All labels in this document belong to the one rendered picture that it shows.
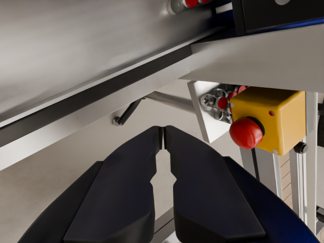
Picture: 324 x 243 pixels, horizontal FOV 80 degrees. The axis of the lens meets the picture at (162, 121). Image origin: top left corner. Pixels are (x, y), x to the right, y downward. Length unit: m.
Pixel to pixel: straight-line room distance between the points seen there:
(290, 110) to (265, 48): 0.08
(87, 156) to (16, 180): 0.36
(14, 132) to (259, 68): 0.28
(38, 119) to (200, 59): 0.22
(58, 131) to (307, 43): 0.28
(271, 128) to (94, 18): 0.25
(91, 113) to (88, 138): 0.95
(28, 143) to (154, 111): 1.09
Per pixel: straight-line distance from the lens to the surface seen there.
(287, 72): 0.23
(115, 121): 1.22
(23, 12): 0.28
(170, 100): 0.81
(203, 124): 0.38
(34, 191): 1.34
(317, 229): 0.96
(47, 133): 0.28
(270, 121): 0.26
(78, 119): 0.28
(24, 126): 0.26
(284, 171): 0.56
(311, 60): 0.22
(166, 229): 1.04
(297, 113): 0.28
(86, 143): 1.24
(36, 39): 0.27
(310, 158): 0.57
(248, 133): 0.25
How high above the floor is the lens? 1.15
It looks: 57 degrees down
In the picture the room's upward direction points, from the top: 116 degrees clockwise
